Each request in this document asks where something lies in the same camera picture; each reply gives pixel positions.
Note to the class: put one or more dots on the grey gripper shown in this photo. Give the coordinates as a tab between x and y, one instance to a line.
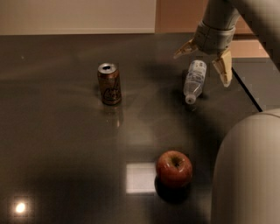
213	40

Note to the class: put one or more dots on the clear plastic water bottle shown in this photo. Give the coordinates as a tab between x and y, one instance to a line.
194	81

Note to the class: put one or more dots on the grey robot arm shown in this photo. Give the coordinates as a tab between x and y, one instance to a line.
246	176

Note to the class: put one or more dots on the red apple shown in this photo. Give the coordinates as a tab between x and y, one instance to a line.
174	169

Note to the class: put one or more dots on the brown soda can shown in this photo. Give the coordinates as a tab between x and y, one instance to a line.
109	83

